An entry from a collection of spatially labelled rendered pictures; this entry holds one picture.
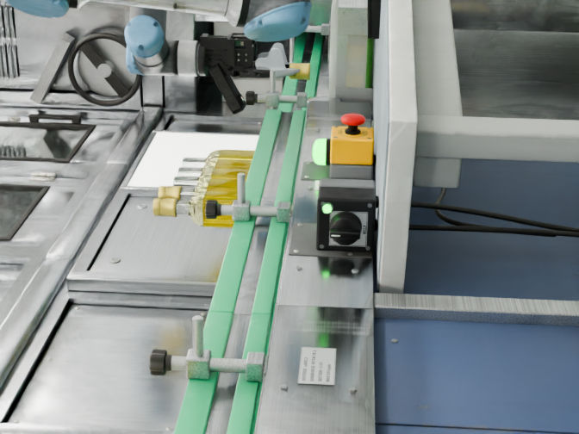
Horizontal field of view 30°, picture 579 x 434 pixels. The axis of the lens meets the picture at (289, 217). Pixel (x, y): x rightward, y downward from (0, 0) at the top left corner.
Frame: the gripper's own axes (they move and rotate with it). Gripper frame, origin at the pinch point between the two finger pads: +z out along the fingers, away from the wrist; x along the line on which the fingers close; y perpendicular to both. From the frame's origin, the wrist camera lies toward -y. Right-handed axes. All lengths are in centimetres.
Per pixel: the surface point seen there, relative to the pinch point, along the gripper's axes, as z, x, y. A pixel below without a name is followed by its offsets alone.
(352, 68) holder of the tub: 12.4, -7.9, 2.8
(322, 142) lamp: 8, -55, 1
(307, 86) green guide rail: 1.2, 37.4, -12.5
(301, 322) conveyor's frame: 8, -107, -6
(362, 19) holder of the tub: 14.0, -8.5, 12.9
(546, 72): 66, 74, -15
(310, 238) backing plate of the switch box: 7, -82, -5
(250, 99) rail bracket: -8.1, -12.3, -3.2
